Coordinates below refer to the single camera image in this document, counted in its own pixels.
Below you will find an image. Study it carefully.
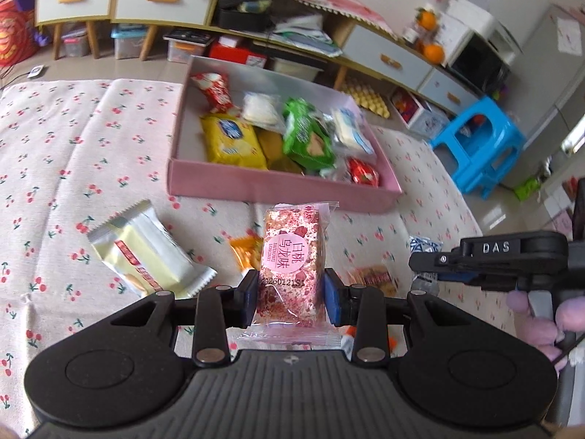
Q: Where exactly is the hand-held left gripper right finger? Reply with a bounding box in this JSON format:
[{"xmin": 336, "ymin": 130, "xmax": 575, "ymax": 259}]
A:
[{"xmin": 322, "ymin": 269, "xmax": 482, "ymax": 367}]

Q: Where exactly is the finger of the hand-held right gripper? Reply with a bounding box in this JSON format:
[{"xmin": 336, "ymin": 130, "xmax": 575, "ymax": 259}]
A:
[{"xmin": 408, "ymin": 248, "xmax": 477, "ymax": 284}]

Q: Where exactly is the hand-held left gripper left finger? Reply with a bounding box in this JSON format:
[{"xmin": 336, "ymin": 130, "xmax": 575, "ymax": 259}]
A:
[{"xmin": 107, "ymin": 269, "xmax": 260, "ymax": 369}]

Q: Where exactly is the pink nougat snack packet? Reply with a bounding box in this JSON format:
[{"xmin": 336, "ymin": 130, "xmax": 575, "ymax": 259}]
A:
[{"xmin": 227, "ymin": 200, "xmax": 343, "ymax": 347}]

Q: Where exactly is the pink cardboard box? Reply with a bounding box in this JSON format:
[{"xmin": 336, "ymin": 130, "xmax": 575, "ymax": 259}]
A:
[{"xmin": 165, "ymin": 55, "xmax": 403, "ymax": 213}]

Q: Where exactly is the gold orange snack packet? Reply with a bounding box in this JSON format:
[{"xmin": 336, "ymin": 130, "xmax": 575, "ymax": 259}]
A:
[{"xmin": 255, "ymin": 127, "xmax": 306, "ymax": 175}]

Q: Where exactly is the green snack packet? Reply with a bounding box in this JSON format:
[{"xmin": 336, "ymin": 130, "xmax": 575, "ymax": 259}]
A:
[{"xmin": 281, "ymin": 97, "xmax": 338, "ymax": 171}]

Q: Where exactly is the red white snack packet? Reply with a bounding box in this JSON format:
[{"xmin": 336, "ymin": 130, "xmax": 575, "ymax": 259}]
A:
[{"xmin": 191, "ymin": 71, "xmax": 230, "ymax": 114}]

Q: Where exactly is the person's right hand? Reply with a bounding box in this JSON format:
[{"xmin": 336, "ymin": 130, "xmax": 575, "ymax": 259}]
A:
[{"xmin": 505, "ymin": 290, "xmax": 585, "ymax": 369}]

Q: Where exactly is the white orange small packet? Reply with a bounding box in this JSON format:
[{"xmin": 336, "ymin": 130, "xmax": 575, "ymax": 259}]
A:
[{"xmin": 342, "ymin": 324, "xmax": 363, "ymax": 355}]

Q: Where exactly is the brown snack packet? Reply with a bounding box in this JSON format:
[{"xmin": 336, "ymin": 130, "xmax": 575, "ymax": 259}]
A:
[{"xmin": 348, "ymin": 265, "xmax": 396, "ymax": 297}]

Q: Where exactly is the small orange snack packet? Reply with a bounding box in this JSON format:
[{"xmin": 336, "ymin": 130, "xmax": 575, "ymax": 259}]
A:
[{"xmin": 229, "ymin": 233, "xmax": 265, "ymax": 271}]

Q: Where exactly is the green floor object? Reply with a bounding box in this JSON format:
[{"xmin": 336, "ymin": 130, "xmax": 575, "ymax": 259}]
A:
[{"xmin": 513, "ymin": 177, "xmax": 541, "ymax": 200}]

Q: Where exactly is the cream white snack packet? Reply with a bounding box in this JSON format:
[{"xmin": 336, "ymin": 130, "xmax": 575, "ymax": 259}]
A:
[{"xmin": 87, "ymin": 199, "xmax": 218, "ymax": 301}]

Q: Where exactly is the blue plastic stool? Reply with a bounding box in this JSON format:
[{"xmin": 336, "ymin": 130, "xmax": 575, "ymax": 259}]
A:
[{"xmin": 430, "ymin": 96, "xmax": 527, "ymax": 198}]

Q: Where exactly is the small red snack packet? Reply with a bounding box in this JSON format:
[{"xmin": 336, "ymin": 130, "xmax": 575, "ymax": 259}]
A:
[{"xmin": 346, "ymin": 156, "xmax": 381, "ymax": 187}]

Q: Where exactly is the yellow snack packet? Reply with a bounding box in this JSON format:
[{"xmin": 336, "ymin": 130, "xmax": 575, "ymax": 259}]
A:
[{"xmin": 200, "ymin": 114, "xmax": 268, "ymax": 170}]

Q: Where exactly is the colourful toy box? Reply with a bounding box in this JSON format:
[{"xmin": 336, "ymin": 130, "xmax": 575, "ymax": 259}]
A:
[{"xmin": 390, "ymin": 88, "xmax": 452, "ymax": 142}]

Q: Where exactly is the white pale blue snack packet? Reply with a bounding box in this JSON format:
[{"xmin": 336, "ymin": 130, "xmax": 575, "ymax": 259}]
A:
[{"xmin": 330, "ymin": 106, "xmax": 372, "ymax": 153}]

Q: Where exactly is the grey refrigerator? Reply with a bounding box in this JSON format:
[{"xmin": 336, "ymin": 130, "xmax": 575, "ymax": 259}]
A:
[{"xmin": 516, "ymin": 2, "xmax": 585, "ymax": 126}]

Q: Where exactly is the white round snack packet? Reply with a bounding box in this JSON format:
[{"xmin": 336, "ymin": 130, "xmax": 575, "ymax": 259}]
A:
[{"xmin": 241, "ymin": 93, "xmax": 281, "ymax": 128}]

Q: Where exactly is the yellow egg tray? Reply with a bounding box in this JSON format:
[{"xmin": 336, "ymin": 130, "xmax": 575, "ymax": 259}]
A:
[{"xmin": 342, "ymin": 79, "xmax": 390, "ymax": 119}]

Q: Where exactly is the black white microwave oven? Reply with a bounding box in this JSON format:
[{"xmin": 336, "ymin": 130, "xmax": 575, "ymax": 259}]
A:
[{"xmin": 449, "ymin": 14, "xmax": 522, "ymax": 98}]

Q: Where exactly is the white plastic bin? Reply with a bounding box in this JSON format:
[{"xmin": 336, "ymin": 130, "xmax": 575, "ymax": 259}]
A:
[{"xmin": 273, "ymin": 57, "xmax": 321, "ymax": 84}]

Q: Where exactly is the cherry print cloth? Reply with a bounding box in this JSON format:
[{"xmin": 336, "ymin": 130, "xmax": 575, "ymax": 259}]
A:
[{"xmin": 0, "ymin": 78, "xmax": 513, "ymax": 439}]

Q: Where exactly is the red box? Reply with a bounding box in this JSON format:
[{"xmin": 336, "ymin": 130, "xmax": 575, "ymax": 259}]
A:
[{"xmin": 208, "ymin": 35, "xmax": 268, "ymax": 68}]

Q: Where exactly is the black lid plastic bin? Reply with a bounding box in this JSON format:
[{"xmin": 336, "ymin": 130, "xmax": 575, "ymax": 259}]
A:
[{"xmin": 163, "ymin": 29, "xmax": 212, "ymax": 65}]

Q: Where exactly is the white cardboard box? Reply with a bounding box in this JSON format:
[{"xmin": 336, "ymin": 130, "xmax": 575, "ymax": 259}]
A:
[{"xmin": 442, "ymin": 0, "xmax": 497, "ymax": 33}]

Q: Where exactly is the stack of papers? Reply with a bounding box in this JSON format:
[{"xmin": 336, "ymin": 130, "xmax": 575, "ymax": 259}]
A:
[{"xmin": 273, "ymin": 14, "xmax": 343, "ymax": 58}]

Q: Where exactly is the black storage box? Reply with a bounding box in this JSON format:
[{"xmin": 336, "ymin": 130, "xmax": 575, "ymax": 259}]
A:
[{"xmin": 214, "ymin": 0, "xmax": 271, "ymax": 32}]

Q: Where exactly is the blue lid plastic bin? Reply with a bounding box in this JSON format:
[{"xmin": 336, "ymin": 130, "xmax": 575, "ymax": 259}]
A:
[{"xmin": 111, "ymin": 25, "xmax": 150, "ymax": 60}]

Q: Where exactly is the small clear plastic bin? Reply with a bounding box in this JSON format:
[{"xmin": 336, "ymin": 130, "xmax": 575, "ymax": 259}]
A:
[{"xmin": 61, "ymin": 27, "xmax": 91, "ymax": 59}]

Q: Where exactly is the white wooden tv cabinet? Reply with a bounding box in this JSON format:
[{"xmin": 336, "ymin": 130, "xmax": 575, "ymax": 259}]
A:
[{"xmin": 34, "ymin": 0, "xmax": 473, "ymax": 117}]

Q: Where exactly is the red gift bag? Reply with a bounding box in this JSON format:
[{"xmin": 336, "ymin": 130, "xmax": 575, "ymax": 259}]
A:
[{"xmin": 0, "ymin": 0, "xmax": 41, "ymax": 67}]

